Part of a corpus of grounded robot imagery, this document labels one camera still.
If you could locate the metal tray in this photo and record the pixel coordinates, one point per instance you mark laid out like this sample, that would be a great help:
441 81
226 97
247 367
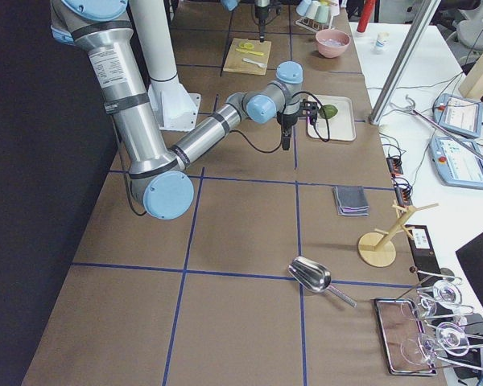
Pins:
400 331

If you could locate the green cup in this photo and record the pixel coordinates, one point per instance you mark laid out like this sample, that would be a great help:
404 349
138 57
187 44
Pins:
322 13

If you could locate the green avocado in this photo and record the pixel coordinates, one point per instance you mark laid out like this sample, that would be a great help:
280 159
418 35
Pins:
328 111

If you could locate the black box with label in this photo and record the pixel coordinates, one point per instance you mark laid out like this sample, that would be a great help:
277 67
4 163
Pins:
422 251

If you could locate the cream rabbit tray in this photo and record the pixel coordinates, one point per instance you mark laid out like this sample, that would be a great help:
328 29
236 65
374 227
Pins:
341 125

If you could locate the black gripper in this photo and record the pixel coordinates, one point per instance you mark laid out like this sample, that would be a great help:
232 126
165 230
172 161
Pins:
285 121
261 11

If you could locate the aluminium frame post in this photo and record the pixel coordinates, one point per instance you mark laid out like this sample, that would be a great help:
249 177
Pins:
421 21

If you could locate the yellow plastic knife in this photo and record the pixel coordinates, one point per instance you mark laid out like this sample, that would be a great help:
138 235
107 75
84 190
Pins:
247 51

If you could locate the teach pendant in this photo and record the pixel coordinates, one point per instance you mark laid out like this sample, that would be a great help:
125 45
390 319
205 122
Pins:
459 115
455 165

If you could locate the wooden mug tree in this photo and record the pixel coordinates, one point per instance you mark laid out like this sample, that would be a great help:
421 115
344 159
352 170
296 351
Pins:
376 248

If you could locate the wine glass near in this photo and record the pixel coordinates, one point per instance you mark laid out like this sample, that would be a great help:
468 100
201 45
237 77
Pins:
448 340

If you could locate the wine glass far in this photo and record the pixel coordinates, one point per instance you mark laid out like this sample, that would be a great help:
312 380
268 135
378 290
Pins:
441 300

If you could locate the bamboo cutting board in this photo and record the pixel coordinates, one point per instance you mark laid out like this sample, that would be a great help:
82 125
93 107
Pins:
233 62

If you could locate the white cup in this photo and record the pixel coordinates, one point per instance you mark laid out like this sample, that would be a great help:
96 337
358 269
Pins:
312 9

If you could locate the light blue cup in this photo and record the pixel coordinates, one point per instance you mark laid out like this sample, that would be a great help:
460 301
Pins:
303 6

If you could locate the pink bowl with ice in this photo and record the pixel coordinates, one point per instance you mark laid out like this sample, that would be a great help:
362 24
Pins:
331 43

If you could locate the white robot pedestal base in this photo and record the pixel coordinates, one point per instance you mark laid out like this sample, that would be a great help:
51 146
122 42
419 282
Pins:
174 107

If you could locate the upper teach pendant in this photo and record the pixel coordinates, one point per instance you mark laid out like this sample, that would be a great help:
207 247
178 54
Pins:
459 115

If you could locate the red bottle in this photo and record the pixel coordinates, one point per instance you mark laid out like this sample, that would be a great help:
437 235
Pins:
366 13

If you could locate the white plastic spoon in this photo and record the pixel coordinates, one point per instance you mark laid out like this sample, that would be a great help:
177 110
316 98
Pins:
254 62

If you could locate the wine glass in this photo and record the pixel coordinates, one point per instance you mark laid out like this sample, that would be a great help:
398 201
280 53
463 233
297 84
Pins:
448 340
441 300

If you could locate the lower teach pendant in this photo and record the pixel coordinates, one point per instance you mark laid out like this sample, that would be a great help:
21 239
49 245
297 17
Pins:
455 165

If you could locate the metal scoop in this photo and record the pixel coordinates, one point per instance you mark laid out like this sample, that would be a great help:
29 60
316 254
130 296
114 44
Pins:
316 278

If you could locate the grey folded cloth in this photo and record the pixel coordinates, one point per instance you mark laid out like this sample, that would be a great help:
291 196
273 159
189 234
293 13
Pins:
351 201

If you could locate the white wire cup rack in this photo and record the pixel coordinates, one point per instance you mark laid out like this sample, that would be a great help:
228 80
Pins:
312 25

